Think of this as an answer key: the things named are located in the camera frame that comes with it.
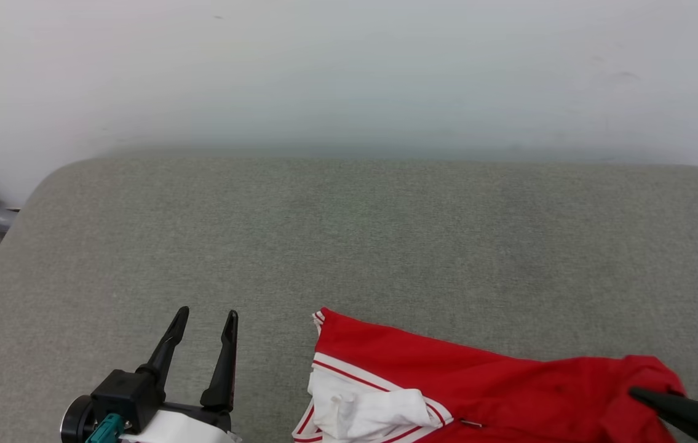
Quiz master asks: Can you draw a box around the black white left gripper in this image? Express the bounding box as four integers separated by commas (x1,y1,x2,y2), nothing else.
60,306,243,443

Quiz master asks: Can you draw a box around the red and white shirt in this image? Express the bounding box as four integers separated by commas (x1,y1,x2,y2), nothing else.
291,307,688,443

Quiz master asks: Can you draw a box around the grey fabric sofa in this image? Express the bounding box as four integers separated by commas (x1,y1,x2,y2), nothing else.
0,155,698,443

